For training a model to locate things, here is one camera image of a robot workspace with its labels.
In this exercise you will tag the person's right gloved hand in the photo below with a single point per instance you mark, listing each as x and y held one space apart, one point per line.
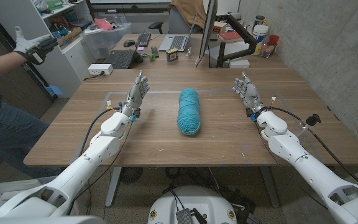
33 45

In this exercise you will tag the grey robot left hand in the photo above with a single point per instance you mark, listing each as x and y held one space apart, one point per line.
135 96

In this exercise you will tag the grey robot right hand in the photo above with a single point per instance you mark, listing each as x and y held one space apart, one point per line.
251 95

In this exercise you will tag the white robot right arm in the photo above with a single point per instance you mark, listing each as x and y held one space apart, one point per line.
309 168

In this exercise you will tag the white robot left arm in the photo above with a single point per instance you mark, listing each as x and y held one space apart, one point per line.
82 165

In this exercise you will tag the teal yarn skein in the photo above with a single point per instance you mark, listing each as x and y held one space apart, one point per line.
189 112

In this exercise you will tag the clear dispenser bottle black pump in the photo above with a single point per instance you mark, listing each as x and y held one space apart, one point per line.
313 119

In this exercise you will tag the flat white box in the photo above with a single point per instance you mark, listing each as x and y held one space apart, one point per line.
239 63

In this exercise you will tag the cardboard box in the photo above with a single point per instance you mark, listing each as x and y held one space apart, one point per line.
70 37

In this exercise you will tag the large black keyboard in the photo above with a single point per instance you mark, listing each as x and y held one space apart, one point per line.
121 59

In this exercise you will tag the small green object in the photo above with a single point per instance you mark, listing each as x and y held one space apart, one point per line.
152 57

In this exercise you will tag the white shelf cabinet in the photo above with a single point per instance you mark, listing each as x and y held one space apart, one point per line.
73 62

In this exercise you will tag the white power strip box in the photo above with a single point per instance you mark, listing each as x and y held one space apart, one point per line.
99 69

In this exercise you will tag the clear plastic container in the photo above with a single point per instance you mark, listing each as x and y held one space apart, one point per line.
267 50

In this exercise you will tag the pink sticky note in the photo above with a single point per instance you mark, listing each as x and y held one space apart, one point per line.
140 48

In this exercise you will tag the black remote control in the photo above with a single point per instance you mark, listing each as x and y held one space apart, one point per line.
154 51

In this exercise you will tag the blue plastic piece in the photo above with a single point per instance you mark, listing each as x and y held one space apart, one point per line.
54 91

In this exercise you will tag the black computer mouse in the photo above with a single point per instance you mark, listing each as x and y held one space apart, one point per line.
129 43

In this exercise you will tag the small blue yellow box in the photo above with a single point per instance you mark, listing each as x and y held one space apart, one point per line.
172 54

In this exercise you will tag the small black keyboard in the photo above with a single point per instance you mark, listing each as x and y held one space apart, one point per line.
143 39

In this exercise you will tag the red cup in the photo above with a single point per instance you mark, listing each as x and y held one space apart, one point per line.
273 40

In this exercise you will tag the red book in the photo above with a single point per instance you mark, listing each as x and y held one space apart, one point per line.
230 36

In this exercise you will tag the white plastic tub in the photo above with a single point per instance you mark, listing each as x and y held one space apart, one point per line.
260 33

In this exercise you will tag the clear plastic storage bin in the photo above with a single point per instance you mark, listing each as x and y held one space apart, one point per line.
104 42

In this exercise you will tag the small metal figure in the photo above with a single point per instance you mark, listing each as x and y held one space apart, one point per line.
189 52

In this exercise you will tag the silver laptop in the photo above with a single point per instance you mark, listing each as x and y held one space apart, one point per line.
179 42

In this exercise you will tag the pink red package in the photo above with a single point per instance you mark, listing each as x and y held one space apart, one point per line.
102 24

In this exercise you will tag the orange box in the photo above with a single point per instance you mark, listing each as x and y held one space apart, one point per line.
219 27

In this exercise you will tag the dark lidded jar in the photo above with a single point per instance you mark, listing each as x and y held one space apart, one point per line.
259 20

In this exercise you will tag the black round fan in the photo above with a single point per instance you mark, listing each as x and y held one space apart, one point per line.
131 175

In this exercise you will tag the flat computer monitor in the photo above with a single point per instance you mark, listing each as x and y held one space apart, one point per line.
208 28

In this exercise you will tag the grey office chair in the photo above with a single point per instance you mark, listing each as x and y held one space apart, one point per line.
176 21

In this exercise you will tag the person in dark shirt jeans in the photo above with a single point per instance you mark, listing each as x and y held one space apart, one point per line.
8 133

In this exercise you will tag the grey metal table leg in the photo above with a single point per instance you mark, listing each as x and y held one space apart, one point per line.
113 186
269 186

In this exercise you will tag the brown jacket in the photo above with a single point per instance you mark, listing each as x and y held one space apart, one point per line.
190 11

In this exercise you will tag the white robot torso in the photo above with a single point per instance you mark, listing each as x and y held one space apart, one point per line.
194 202

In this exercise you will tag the grey finned electronics box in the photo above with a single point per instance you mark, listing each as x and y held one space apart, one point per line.
184 217

